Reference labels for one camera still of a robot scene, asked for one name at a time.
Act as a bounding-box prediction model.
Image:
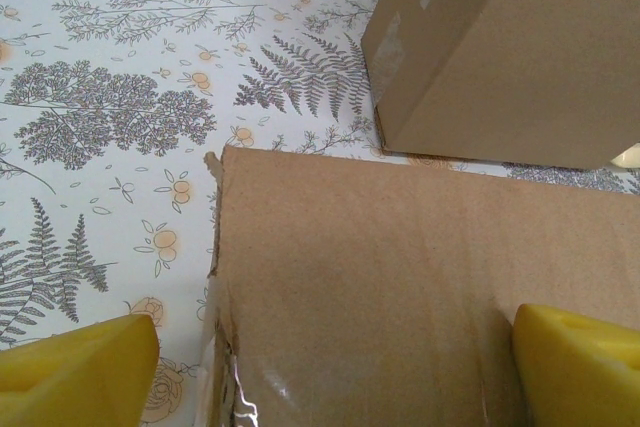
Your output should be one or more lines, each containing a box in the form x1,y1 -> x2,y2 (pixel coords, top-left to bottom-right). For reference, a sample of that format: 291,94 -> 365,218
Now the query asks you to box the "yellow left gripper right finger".
512,302 -> 640,427

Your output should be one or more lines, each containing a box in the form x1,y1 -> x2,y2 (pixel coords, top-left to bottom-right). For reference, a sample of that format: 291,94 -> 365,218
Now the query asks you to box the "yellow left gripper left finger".
0,314 -> 161,427

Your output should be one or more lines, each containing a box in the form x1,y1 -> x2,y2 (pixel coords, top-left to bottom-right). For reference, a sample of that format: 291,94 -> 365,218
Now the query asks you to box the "brown cardboard box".
199,144 -> 640,427
360,0 -> 640,171

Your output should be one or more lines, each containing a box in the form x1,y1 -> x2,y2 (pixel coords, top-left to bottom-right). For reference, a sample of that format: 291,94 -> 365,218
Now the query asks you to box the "floral table cover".
0,0 -> 640,427

